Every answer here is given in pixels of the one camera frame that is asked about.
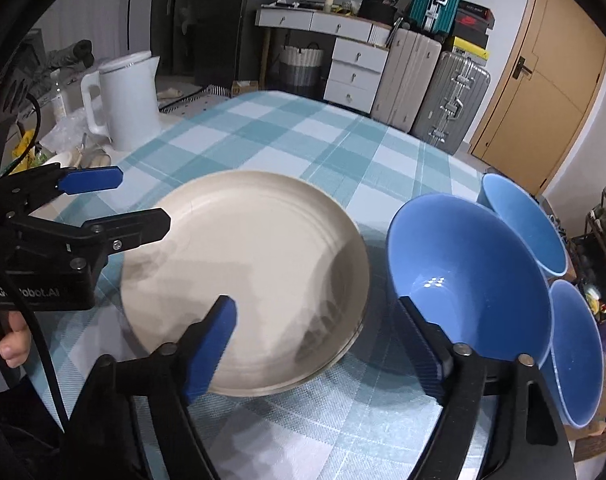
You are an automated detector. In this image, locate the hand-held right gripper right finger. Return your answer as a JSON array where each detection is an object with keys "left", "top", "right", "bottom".
[{"left": 398, "top": 296, "right": 571, "bottom": 480}]

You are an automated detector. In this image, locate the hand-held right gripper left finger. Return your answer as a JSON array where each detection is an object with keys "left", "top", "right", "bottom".
[{"left": 70, "top": 295, "right": 238, "bottom": 480}]

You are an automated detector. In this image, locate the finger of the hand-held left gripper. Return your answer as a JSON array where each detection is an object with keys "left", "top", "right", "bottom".
[
  {"left": 0, "top": 165, "right": 124, "bottom": 216},
  {"left": 83, "top": 207, "right": 172, "bottom": 261}
]

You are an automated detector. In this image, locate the blue bowl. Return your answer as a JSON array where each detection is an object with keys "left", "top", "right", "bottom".
[
  {"left": 478, "top": 172, "right": 569, "bottom": 278},
  {"left": 538, "top": 279, "right": 605, "bottom": 428},
  {"left": 386, "top": 193, "right": 554, "bottom": 366}
]

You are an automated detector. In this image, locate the person's left hand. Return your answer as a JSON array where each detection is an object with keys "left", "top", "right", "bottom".
[{"left": 0, "top": 310, "right": 34, "bottom": 368}]

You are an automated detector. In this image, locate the white electric kettle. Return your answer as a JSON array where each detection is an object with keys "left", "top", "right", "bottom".
[{"left": 80, "top": 51, "right": 161, "bottom": 152}]

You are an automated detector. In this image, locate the clear plastic bottle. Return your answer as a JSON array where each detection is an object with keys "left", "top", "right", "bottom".
[{"left": 53, "top": 71, "right": 70, "bottom": 116}]

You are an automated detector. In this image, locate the grey clothes pile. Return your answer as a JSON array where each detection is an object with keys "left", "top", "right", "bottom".
[{"left": 43, "top": 40, "right": 94, "bottom": 73}]

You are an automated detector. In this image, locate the dotted rug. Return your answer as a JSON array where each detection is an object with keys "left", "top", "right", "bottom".
[{"left": 158, "top": 85, "right": 234, "bottom": 113}]

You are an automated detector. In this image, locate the tall dark cabinet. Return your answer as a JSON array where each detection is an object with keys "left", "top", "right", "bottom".
[{"left": 152, "top": 0, "right": 184, "bottom": 81}]

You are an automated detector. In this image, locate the checked teal tablecloth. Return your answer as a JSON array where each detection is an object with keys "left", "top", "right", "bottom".
[{"left": 23, "top": 91, "right": 549, "bottom": 480}]

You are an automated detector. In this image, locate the black fridge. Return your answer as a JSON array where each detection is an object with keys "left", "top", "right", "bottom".
[{"left": 175, "top": 0, "right": 294, "bottom": 92}]

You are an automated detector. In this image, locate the wooden shoe rack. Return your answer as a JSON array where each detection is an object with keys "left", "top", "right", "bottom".
[{"left": 586, "top": 150, "right": 606, "bottom": 261}]

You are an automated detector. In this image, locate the woven laundry basket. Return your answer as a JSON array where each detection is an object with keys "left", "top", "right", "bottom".
[{"left": 268, "top": 44, "right": 323, "bottom": 98}]

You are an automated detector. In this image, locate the silver suitcase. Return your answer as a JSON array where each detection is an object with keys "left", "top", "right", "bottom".
[{"left": 412, "top": 50, "right": 491, "bottom": 156}]

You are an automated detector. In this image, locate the beige suitcase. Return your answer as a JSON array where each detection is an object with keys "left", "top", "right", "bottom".
[{"left": 373, "top": 27, "right": 441, "bottom": 133}]

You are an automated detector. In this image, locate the white desk with drawers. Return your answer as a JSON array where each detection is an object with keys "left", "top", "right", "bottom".
[{"left": 255, "top": 6, "right": 391, "bottom": 115}]

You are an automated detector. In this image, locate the wooden door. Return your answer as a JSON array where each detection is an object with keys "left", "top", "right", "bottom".
[{"left": 470, "top": 0, "right": 606, "bottom": 196}]

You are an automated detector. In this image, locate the yellow and black shoebox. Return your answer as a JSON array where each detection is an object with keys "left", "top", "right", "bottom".
[{"left": 445, "top": 37, "right": 490, "bottom": 61}]

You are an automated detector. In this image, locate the black box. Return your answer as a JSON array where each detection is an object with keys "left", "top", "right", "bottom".
[{"left": 358, "top": 0, "right": 396, "bottom": 23}]

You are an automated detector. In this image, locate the black cable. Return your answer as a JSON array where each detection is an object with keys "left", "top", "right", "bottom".
[{"left": 0, "top": 91, "right": 68, "bottom": 433}]

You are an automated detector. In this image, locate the dark door handle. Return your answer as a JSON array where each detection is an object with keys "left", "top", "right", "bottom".
[{"left": 513, "top": 57, "right": 539, "bottom": 80}]

